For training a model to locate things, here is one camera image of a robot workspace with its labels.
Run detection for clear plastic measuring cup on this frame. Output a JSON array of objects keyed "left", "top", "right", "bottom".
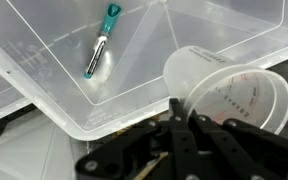
[{"left": 162, "top": 45, "right": 288, "bottom": 136}]

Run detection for large clear bin lid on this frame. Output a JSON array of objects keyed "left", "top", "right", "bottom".
[{"left": 0, "top": 0, "right": 288, "bottom": 142}]

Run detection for teal white marker pen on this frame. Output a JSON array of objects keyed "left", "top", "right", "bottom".
[{"left": 83, "top": 3, "right": 123, "bottom": 80}]

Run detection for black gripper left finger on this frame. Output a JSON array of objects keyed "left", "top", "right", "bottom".
[{"left": 74, "top": 97, "right": 203, "bottom": 180}]

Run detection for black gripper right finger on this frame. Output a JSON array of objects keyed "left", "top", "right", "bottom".
[{"left": 187, "top": 109, "right": 288, "bottom": 180}]

